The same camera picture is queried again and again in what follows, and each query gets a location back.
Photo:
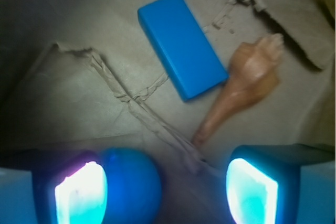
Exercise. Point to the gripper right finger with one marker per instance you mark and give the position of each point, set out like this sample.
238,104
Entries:
281,184

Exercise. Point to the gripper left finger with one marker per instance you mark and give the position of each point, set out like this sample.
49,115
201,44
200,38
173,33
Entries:
44,186

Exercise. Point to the blue ball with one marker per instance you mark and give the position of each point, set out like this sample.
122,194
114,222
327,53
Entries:
134,186

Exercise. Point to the brown paper bag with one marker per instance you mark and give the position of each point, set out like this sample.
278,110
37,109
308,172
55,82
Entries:
82,74

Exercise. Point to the wooden conch shell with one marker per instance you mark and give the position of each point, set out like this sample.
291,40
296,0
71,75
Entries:
252,77

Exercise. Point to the blue rectangular block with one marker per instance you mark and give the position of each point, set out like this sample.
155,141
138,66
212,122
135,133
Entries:
182,48

